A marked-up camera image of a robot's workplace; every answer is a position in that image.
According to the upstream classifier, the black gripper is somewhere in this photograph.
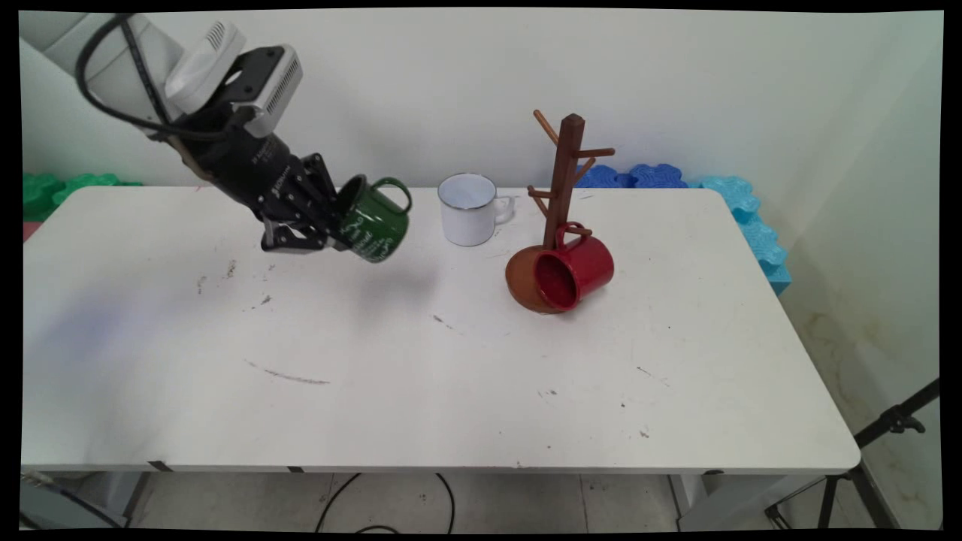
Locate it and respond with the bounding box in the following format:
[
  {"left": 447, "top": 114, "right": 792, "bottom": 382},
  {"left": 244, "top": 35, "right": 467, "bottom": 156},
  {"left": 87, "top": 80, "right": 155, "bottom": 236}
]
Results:
[{"left": 174, "top": 105, "right": 348, "bottom": 253}]

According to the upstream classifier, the green enamel mug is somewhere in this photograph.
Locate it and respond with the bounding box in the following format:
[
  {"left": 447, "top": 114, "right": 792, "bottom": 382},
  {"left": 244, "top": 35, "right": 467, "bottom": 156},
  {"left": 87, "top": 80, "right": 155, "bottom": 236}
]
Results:
[{"left": 336, "top": 174, "right": 413, "bottom": 264}]

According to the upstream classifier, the white enamel mug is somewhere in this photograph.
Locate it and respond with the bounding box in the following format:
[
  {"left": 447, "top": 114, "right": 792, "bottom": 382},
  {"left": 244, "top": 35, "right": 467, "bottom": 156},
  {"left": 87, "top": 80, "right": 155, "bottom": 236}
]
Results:
[{"left": 438, "top": 173, "right": 517, "bottom": 247}]

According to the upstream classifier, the green foam tile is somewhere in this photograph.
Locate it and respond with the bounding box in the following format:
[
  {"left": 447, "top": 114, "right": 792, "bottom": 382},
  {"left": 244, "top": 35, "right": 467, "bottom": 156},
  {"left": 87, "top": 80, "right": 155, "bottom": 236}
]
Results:
[{"left": 23, "top": 173, "right": 144, "bottom": 223}]

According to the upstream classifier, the brown wooden mug tree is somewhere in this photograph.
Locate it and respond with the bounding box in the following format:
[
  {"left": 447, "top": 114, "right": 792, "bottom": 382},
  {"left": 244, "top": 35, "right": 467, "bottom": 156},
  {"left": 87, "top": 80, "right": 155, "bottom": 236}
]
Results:
[{"left": 505, "top": 110, "right": 616, "bottom": 315}]

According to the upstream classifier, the red enamel mug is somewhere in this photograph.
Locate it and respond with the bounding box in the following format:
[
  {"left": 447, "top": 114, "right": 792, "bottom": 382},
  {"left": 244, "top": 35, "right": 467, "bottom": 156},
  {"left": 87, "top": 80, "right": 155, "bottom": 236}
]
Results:
[{"left": 532, "top": 222, "right": 615, "bottom": 313}]

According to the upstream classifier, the grey table leg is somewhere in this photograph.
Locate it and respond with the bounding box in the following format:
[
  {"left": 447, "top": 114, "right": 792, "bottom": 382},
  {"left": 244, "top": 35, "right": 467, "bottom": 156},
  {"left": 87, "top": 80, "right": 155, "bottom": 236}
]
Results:
[{"left": 23, "top": 472, "right": 151, "bottom": 528}]

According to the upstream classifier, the light blue foam tile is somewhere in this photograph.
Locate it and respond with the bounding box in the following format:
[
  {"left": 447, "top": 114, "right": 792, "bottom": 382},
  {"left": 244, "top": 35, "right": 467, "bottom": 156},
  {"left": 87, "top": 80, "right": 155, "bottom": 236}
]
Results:
[
  {"left": 688, "top": 175, "right": 761, "bottom": 224},
  {"left": 740, "top": 214, "right": 792, "bottom": 295}
]

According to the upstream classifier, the white table leg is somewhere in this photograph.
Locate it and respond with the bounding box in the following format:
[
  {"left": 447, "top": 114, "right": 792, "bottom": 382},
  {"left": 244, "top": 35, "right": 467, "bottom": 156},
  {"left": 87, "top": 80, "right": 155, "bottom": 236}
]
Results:
[{"left": 669, "top": 473, "right": 827, "bottom": 531}]

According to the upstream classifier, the black tripod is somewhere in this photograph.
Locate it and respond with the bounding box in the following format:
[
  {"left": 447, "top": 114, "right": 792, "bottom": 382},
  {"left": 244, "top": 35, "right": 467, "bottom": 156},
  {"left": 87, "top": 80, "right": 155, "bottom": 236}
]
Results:
[{"left": 765, "top": 378, "right": 940, "bottom": 530}]

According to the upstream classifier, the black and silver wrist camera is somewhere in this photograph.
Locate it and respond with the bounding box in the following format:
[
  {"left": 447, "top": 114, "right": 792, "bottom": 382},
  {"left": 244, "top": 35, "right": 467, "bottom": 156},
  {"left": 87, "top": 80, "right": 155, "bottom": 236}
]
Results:
[{"left": 225, "top": 45, "right": 304, "bottom": 138}]

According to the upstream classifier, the black floor cable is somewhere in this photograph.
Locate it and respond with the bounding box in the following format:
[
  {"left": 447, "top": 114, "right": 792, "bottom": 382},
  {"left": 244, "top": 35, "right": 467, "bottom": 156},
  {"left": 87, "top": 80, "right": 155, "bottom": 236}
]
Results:
[{"left": 316, "top": 473, "right": 456, "bottom": 534}]

